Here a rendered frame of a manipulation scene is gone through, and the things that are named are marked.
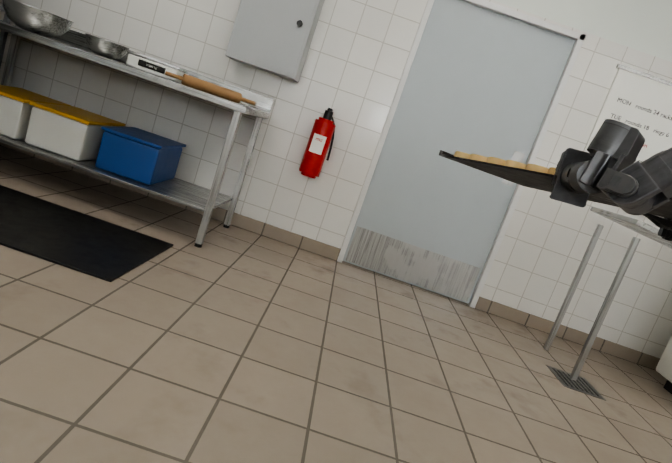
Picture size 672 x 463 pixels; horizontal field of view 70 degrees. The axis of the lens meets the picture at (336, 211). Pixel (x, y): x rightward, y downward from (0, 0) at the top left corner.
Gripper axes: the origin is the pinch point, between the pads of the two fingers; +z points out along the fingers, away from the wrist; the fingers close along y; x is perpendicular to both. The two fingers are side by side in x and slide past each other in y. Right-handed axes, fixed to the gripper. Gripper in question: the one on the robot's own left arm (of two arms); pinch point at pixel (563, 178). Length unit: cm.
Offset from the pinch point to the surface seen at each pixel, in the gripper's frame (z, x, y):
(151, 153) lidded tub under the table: 155, -191, 40
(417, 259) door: 254, -19, 65
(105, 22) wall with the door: 200, -280, -35
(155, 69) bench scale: 153, -201, -9
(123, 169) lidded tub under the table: 152, -205, 54
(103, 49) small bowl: 164, -247, -13
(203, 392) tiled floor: 30, -74, 93
